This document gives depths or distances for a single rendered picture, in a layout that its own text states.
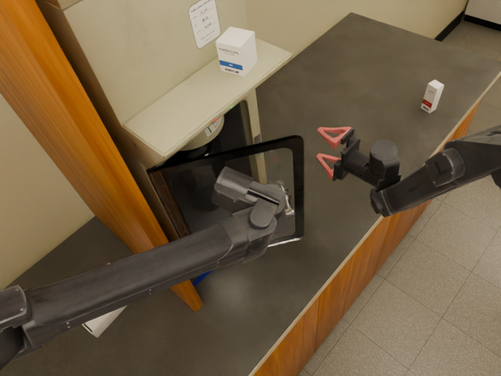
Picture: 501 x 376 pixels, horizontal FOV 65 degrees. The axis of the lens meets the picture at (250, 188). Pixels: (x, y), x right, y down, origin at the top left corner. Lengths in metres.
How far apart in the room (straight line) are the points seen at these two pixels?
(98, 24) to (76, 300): 0.37
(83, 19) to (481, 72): 1.47
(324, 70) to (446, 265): 1.20
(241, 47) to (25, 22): 0.35
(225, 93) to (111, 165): 0.23
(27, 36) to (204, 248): 0.34
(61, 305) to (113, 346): 0.60
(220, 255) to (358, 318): 1.53
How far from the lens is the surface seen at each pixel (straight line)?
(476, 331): 2.19
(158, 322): 1.12
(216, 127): 0.91
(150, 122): 0.69
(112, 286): 0.56
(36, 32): 0.49
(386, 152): 0.90
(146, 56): 0.69
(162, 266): 0.57
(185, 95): 0.72
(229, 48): 0.71
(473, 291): 2.27
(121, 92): 0.68
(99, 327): 1.14
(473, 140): 0.54
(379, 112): 1.51
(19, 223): 1.30
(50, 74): 0.51
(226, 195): 0.67
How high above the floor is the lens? 1.95
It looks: 52 degrees down
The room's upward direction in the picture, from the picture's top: 10 degrees counter-clockwise
